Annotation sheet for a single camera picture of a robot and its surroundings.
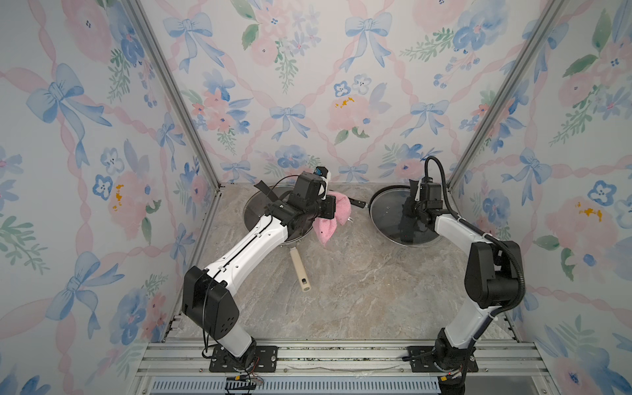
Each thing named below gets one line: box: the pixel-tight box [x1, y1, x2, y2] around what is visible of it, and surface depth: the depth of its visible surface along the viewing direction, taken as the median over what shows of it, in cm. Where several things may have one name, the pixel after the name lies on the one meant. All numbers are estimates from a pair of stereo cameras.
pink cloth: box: [312, 190, 352, 246], surface depth 75 cm
